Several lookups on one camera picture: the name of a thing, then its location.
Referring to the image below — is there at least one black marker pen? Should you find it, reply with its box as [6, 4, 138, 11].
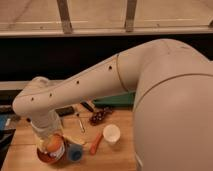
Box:
[81, 102, 94, 112]

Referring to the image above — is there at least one red bowl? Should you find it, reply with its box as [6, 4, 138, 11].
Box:
[37, 134, 65, 164]

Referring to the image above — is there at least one orange carrot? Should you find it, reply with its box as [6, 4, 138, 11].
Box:
[89, 133, 103, 155]

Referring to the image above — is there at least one green plastic tray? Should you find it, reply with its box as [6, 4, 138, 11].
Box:
[92, 93, 135, 108]

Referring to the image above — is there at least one dark grape bunch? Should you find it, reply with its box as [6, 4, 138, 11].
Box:
[89, 107, 113, 126]

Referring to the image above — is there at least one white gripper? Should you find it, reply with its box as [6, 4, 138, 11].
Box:
[31, 111, 62, 153]

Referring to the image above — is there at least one black rectangular block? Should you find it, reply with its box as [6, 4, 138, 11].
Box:
[56, 107, 74, 117]

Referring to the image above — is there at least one orange-yellow apple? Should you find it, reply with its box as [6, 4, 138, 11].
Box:
[46, 135, 63, 152]

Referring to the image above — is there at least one white plastic cup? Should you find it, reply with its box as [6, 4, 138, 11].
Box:
[103, 124, 121, 145]

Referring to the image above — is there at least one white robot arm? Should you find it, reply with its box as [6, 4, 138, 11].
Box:
[12, 39, 213, 171]

